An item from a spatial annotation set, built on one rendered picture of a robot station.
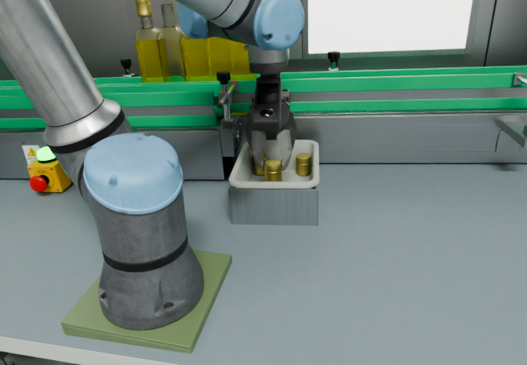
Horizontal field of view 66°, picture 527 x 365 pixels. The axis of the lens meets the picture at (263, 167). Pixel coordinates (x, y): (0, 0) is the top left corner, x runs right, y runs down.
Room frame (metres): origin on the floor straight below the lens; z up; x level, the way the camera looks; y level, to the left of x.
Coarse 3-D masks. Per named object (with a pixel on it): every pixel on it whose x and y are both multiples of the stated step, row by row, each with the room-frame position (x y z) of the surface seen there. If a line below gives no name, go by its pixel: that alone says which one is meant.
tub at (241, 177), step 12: (264, 144) 0.88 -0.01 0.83; (276, 144) 0.87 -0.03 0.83; (300, 144) 0.87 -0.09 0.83; (312, 144) 0.85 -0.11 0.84; (240, 156) 0.80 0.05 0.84; (276, 156) 0.87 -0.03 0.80; (312, 156) 0.83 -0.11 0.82; (240, 168) 0.76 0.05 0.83; (252, 168) 0.87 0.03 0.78; (288, 168) 0.87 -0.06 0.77; (312, 168) 0.76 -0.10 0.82; (240, 180) 0.74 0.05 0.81; (252, 180) 0.82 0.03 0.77; (264, 180) 0.82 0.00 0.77; (288, 180) 0.81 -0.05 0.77; (300, 180) 0.81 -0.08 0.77; (312, 180) 0.67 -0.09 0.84
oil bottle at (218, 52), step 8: (208, 40) 1.00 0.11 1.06; (216, 40) 0.99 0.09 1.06; (224, 40) 0.99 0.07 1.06; (208, 48) 1.00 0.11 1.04; (216, 48) 0.99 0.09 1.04; (224, 48) 0.99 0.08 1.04; (208, 56) 1.00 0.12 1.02; (216, 56) 0.99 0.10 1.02; (224, 56) 0.99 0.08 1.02; (208, 64) 1.00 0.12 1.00; (216, 64) 0.99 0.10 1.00; (224, 64) 0.99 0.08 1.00; (216, 72) 0.99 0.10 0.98; (216, 80) 0.99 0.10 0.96
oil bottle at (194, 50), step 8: (184, 40) 1.00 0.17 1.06; (192, 40) 1.00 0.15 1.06; (200, 40) 1.00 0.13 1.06; (184, 48) 1.00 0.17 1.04; (192, 48) 1.00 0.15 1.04; (200, 48) 1.00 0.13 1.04; (184, 56) 1.01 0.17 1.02; (192, 56) 1.00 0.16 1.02; (200, 56) 1.00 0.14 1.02; (192, 64) 1.00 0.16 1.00; (200, 64) 1.00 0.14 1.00; (192, 72) 1.00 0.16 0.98; (200, 72) 1.00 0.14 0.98; (208, 72) 1.00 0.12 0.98; (192, 80) 1.00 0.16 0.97; (200, 80) 1.00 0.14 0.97; (208, 80) 1.00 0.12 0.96
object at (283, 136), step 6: (282, 126) 0.74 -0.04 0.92; (282, 132) 0.73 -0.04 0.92; (288, 132) 0.72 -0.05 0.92; (282, 138) 0.73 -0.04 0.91; (288, 138) 0.72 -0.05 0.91; (282, 144) 0.73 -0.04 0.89; (288, 144) 0.72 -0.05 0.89; (282, 150) 0.73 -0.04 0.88; (288, 150) 0.72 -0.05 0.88; (282, 156) 0.73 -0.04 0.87; (288, 156) 0.72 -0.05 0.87; (282, 162) 0.73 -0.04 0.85; (288, 162) 0.73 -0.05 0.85; (282, 168) 0.73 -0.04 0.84
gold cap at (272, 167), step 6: (264, 162) 0.73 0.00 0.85; (270, 162) 0.73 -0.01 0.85; (276, 162) 0.73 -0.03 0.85; (264, 168) 0.73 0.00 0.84; (270, 168) 0.72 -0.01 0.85; (276, 168) 0.72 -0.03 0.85; (270, 174) 0.72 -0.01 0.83; (276, 174) 0.72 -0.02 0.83; (270, 180) 0.72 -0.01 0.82; (276, 180) 0.72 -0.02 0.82
